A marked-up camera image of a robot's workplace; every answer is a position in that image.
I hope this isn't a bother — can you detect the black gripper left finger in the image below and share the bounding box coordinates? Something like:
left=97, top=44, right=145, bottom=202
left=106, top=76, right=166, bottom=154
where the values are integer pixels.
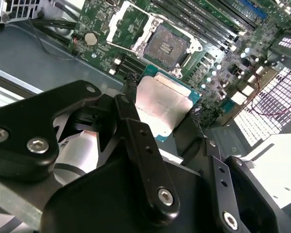
left=0, top=79, right=181, bottom=221

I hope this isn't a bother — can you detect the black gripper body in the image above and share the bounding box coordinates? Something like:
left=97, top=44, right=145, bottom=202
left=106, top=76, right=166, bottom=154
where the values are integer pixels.
left=40, top=155, right=218, bottom=233

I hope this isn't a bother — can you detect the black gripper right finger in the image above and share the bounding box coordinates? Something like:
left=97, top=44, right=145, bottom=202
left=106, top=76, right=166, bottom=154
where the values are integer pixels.
left=173, top=106, right=284, bottom=233

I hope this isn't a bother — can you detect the silver CPU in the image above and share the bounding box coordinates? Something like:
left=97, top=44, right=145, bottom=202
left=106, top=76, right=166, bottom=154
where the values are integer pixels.
left=135, top=64, right=202, bottom=144

